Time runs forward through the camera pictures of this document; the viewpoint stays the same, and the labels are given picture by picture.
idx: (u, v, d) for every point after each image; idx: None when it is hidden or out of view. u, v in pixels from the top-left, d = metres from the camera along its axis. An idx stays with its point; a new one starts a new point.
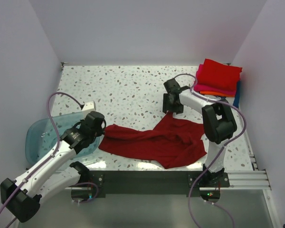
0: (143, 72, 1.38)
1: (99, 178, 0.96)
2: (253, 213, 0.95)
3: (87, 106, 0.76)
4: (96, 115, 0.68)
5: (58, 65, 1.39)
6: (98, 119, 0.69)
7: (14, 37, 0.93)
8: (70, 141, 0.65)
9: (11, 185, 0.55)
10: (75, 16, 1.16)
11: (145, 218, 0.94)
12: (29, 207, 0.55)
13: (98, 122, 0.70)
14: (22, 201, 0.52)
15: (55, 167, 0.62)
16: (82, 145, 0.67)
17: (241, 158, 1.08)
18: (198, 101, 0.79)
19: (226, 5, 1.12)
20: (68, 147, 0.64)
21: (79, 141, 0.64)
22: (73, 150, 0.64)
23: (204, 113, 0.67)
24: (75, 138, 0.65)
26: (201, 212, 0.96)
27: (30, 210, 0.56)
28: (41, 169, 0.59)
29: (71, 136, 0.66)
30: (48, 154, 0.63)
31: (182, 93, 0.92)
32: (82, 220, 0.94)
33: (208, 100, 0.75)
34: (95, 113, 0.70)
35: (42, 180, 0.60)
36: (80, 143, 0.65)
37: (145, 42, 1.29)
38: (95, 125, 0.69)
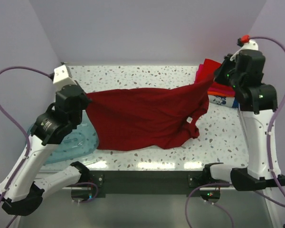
0: (143, 72, 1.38)
1: (99, 177, 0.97)
2: (253, 213, 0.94)
3: (58, 75, 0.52)
4: (67, 93, 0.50)
5: (57, 65, 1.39)
6: (73, 99, 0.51)
7: (14, 37, 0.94)
8: (42, 133, 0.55)
9: None
10: (75, 16, 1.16)
11: (145, 218, 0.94)
12: (21, 207, 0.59)
13: (75, 101, 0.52)
14: (10, 209, 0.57)
15: (34, 167, 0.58)
16: (60, 137, 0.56)
17: (241, 159, 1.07)
18: (261, 158, 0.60)
19: (227, 5, 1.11)
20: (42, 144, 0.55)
21: (52, 132, 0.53)
22: (48, 144, 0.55)
23: (252, 181, 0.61)
24: (48, 128, 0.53)
26: (201, 212, 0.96)
27: (29, 207, 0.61)
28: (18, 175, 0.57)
29: (42, 127, 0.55)
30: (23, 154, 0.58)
31: (258, 112, 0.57)
32: (82, 220, 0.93)
33: (271, 171, 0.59)
34: (67, 88, 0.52)
35: (27, 181, 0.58)
36: (56, 133, 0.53)
37: (145, 42, 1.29)
38: (70, 107, 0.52)
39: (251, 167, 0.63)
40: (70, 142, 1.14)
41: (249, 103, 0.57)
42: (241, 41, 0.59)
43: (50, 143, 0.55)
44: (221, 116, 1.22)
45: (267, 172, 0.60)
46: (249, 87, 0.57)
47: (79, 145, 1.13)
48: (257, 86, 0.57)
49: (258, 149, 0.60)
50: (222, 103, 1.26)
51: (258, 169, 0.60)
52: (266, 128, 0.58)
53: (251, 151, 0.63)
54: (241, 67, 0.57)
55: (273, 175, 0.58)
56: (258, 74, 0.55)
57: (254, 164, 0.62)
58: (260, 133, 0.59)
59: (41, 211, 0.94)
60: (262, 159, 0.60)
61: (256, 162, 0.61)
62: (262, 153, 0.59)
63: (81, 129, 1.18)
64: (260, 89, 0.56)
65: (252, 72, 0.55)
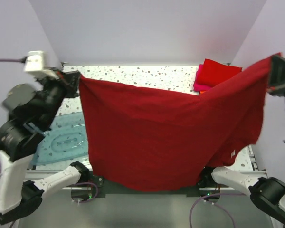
0: (143, 72, 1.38)
1: (99, 178, 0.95)
2: (253, 214, 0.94)
3: (30, 63, 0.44)
4: (17, 98, 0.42)
5: (57, 65, 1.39)
6: (25, 108, 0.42)
7: (15, 39, 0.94)
8: (6, 148, 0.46)
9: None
10: (75, 16, 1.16)
11: (146, 219, 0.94)
12: (22, 209, 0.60)
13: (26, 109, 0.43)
14: (2, 221, 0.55)
15: (16, 180, 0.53)
16: (30, 147, 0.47)
17: (241, 158, 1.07)
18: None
19: (227, 6, 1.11)
20: (10, 162, 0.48)
21: (14, 148, 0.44)
22: (17, 162, 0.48)
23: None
24: (9, 142, 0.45)
26: (202, 213, 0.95)
27: (29, 207, 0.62)
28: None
29: (4, 140, 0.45)
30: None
31: None
32: (82, 220, 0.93)
33: None
34: (16, 93, 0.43)
35: (11, 194, 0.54)
36: (21, 147, 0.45)
37: (145, 42, 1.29)
38: (24, 113, 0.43)
39: None
40: (71, 142, 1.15)
41: None
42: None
43: (19, 156, 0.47)
44: None
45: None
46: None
47: (79, 145, 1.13)
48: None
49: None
50: None
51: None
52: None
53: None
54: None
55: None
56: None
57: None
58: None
59: (41, 211, 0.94)
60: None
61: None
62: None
63: (81, 129, 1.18)
64: None
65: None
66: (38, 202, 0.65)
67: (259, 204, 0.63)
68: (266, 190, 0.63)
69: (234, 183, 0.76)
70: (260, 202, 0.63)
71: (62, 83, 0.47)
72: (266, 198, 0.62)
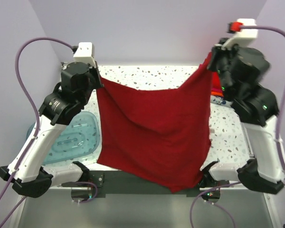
0: (144, 72, 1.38)
1: (99, 178, 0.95)
2: (254, 214, 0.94)
3: (81, 50, 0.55)
4: (72, 71, 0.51)
5: (57, 65, 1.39)
6: (79, 78, 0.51)
7: (15, 38, 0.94)
8: (52, 113, 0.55)
9: (5, 175, 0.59)
10: (75, 16, 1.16)
11: (145, 219, 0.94)
12: (35, 186, 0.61)
13: (80, 81, 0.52)
14: (21, 187, 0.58)
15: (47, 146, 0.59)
16: (69, 117, 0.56)
17: (241, 158, 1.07)
18: (275, 165, 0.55)
19: (227, 5, 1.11)
20: (50, 125, 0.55)
21: (59, 115, 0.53)
22: (55, 126, 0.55)
23: (270, 186, 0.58)
24: (55, 109, 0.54)
26: (202, 213, 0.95)
27: (40, 188, 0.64)
28: (29, 154, 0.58)
29: (51, 107, 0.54)
30: (31, 135, 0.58)
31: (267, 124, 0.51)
32: (82, 220, 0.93)
33: None
34: (71, 66, 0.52)
35: (37, 161, 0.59)
36: (65, 114, 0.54)
37: (145, 42, 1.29)
38: (76, 85, 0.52)
39: (264, 170, 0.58)
40: (71, 142, 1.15)
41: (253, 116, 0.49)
42: (230, 29, 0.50)
43: (58, 122, 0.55)
44: (221, 116, 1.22)
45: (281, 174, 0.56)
46: (241, 80, 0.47)
47: (79, 145, 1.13)
48: (251, 80, 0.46)
49: (271, 158, 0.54)
50: (222, 103, 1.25)
51: (273, 173, 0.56)
52: (275, 137, 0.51)
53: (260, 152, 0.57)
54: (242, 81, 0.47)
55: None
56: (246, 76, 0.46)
57: (265, 168, 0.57)
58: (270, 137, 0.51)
59: (40, 211, 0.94)
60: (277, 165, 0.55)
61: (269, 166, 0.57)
62: (277, 161, 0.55)
63: (81, 129, 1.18)
64: (260, 98, 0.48)
65: (240, 72, 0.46)
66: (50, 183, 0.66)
67: (246, 181, 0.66)
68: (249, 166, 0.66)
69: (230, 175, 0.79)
70: (246, 179, 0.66)
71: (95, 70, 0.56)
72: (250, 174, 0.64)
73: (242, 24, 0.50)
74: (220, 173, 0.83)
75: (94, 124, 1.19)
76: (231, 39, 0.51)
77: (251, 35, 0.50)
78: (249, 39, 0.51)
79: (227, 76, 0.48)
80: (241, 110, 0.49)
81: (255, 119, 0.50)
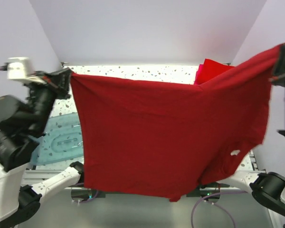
0: (144, 72, 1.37)
1: None
2: (254, 214, 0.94)
3: (13, 69, 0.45)
4: None
5: (57, 65, 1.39)
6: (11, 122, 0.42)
7: (15, 38, 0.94)
8: (0, 157, 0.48)
9: None
10: (74, 16, 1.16)
11: (145, 219, 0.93)
12: (20, 216, 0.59)
13: (12, 123, 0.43)
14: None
15: (11, 188, 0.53)
16: (21, 158, 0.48)
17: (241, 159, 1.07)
18: None
19: (226, 6, 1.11)
20: (3, 172, 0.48)
21: (11, 155, 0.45)
22: (10, 173, 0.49)
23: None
24: (2, 149, 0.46)
26: (202, 212, 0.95)
27: (27, 214, 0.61)
28: None
29: None
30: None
31: None
32: (82, 220, 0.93)
33: None
34: None
35: (7, 203, 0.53)
36: (15, 156, 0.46)
37: (145, 43, 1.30)
38: (11, 127, 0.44)
39: None
40: (70, 142, 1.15)
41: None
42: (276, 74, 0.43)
43: (13, 166, 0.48)
44: None
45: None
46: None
47: (79, 145, 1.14)
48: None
49: None
50: None
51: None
52: None
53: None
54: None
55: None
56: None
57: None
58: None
59: (41, 211, 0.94)
60: None
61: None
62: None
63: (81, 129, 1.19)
64: None
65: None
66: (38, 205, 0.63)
67: (261, 200, 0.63)
68: (267, 185, 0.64)
69: (234, 183, 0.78)
70: (262, 198, 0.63)
71: (51, 87, 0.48)
72: (267, 193, 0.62)
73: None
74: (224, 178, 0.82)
75: None
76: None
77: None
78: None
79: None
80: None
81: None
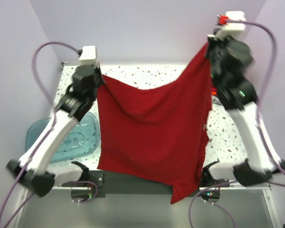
0: (143, 72, 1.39)
1: (99, 178, 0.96)
2: (254, 214, 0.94)
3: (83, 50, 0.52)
4: (81, 73, 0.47)
5: (57, 65, 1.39)
6: (87, 80, 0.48)
7: (15, 39, 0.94)
8: (67, 110, 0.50)
9: (15, 168, 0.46)
10: (74, 16, 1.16)
11: (144, 219, 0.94)
12: (45, 185, 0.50)
13: (87, 81, 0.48)
14: (32, 185, 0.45)
15: (55, 143, 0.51)
16: (81, 114, 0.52)
17: (241, 159, 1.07)
18: (257, 148, 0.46)
19: (226, 6, 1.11)
20: (68, 117, 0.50)
21: (77, 109, 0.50)
22: (73, 118, 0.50)
23: (258, 177, 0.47)
24: (72, 106, 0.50)
26: (201, 212, 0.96)
27: (46, 189, 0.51)
28: (42, 147, 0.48)
29: (66, 104, 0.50)
30: (45, 128, 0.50)
31: (244, 108, 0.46)
32: (81, 220, 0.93)
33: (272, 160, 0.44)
34: (80, 69, 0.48)
35: (49, 155, 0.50)
36: (79, 110, 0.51)
37: (145, 43, 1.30)
38: (84, 86, 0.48)
39: (251, 158, 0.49)
40: (70, 141, 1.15)
41: (232, 103, 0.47)
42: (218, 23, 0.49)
43: (76, 118, 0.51)
44: (221, 116, 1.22)
45: (268, 162, 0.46)
46: (231, 86, 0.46)
47: (79, 145, 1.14)
48: (242, 80, 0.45)
49: (251, 142, 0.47)
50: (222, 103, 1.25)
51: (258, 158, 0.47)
52: (257, 120, 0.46)
53: (244, 142, 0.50)
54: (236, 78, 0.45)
55: (277, 167, 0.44)
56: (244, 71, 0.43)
57: (251, 154, 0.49)
58: (248, 128, 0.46)
59: (41, 211, 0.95)
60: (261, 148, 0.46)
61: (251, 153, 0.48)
62: (259, 148, 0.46)
63: (81, 129, 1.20)
64: (241, 87, 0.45)
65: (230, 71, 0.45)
66: (49, 189, 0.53)
67: (241, 178, 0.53)
68: None
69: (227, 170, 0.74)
70: (240, 176, 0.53)
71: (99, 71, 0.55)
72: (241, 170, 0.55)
73: (229, 17, 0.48)
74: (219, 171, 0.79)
75: (93, 124, 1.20)
76: (221, 32, 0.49)
77: (240, 28, 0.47)
78: (239, 32, 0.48)
79: (216, 64, 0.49)
80: (223, 96, 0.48)
81: (233, 107, 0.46)
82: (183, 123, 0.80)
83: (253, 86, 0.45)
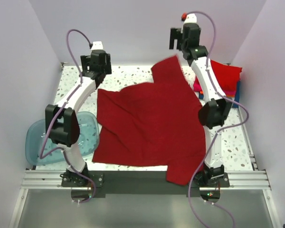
0: (143, 72, 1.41)
1: (99, 178, 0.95)
2: (254, 214, 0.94)
3: (95, 45, 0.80)
4: (95, 52, 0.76)
5: (58, 65, 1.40)
6: (102, 56, 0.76)
7: (15, 39, 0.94)
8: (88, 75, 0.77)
9: (54, 108, 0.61)
10: (74, 16, 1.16)
11: (144, 219, 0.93)
12: (75, 125, 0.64)
13: (103, 60, 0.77)
14: (71, 114, 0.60)
15: (84, 95, 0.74)
16: (100, 82, 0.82)
17: (241, 159, 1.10)
18: (207, 88, 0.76)
19: (226, 6, 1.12)
20: (90, 80, 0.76)
21: (95, 77, 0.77)
22: (93, 82, 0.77)
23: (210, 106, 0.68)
24: (91, 75, 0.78)
26: (201, 212, 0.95)
27: (73, 133, 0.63)
28: (73, 95, 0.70)
29: (87, 74, 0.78)
30: (74, 86, 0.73)
31: (197, 61, 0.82)
32: (81, 220, 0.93)
33: (217, 92, 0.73)
34: (96, 48, 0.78)
35: (80, 101, 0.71)
36: (98, 78, 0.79)
37: (144, 44, 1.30)
38: (100, 61, 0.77)
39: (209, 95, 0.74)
40: None
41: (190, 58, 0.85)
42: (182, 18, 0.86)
43: (97, 81, 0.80)
44: None
45: (213, 95, 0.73)
46: (190, 48, 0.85)
47: (79, 145, 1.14)
48: (196, 47, 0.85)
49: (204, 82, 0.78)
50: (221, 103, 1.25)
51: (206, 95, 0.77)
52: (206, 66, 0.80)
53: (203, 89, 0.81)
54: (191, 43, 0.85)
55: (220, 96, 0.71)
56: (195, 39, 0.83)
57: (205, 94, 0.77)
58: (202, 73, 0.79)
59: (41, 211, 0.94)
60: (209, 87, 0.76)
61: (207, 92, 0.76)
62: (207, 84, 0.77)
63: (81, 129, 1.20)
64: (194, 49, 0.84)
65: (192, 39, 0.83)
66: (75, 139, 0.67)
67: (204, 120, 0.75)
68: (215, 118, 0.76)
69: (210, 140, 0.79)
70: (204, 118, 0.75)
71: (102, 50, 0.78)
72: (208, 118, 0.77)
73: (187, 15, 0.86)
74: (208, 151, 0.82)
75: (93, 124, 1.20)
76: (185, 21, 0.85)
77: (193, 21, 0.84)
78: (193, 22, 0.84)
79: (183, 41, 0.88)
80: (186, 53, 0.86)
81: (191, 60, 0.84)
82: (167, 103, 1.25)
83: (205, 49, 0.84)
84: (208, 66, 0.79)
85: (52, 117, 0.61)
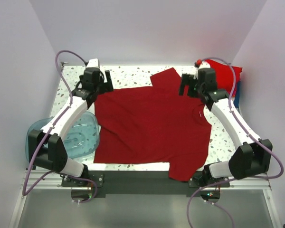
0: (143, 72, 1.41)
1: (99, 178, 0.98)
2: (253, 214, 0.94)
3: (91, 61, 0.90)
4: (90, 70, 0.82)
5: (58, 65, 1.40)
6: (95, 73, 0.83)
7: (15, 39, 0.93)
8: (80, 94, 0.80)
9: (39, 134, 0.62)
10: (75, 17, 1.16)
11: (144, 218, 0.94)
12: (61, 152, 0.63)
13: (96, 77, 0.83)
14: (56, 142, 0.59)
15: (74, 116, 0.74)
16: (92, 102, 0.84)
17: None
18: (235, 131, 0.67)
19: (226, 7, 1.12)
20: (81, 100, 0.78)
21: (88, 94, 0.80)
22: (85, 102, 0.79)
23: (240, 149, 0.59)
24: (84, 92, 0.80)
26: (201, 212, 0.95)
27: (60, 160, 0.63)
28: (61, 118, 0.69)
29: (79, 92, 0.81)
30: (64, 107, 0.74)
31: (217, 102, 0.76)
32: (82, 220, 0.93)
33: (249, 135, 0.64)
34: (90, 68, 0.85)
35: (67, 126, 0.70)
36: (90, 97, 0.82)
37: (145, 44, 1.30)
38: (94, 80, 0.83)
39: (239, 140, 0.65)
40: (70, 142, 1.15)
41: (210, 103, 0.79)
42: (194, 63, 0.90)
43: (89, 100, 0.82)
44: None
45: (245, 137, 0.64)
46: (208, 91, 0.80)
47: (79, 145, 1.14)
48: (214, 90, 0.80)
49: (230, 126, 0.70)
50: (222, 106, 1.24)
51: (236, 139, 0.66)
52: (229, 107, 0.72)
53: (230, 133, 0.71)
54: (210, 88, 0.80)
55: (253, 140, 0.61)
56: (213, 83, 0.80)
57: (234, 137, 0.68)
58: (225, 114, 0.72)
59: (41, 211, 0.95)
60: (236, 129, 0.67)
61: (236, 136, 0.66)
62: (233, 125, 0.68)
63: (81, 129, 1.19)
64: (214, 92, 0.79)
65: (209, 81, 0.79)
66: (62, 166, 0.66)
67: (235, 171, 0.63)
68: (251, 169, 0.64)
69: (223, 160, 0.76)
70: (235, 169, 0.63)
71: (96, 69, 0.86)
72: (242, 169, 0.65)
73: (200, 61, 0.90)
74: (217, 169, 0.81)
75: (93, 124, 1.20)
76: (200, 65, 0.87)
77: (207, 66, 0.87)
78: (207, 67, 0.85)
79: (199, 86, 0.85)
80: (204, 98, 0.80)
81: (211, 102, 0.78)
82: (165, 104, 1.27)
83: (225, 92, 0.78)
84: (232, 107, 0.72)
85: (36, 143, 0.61)
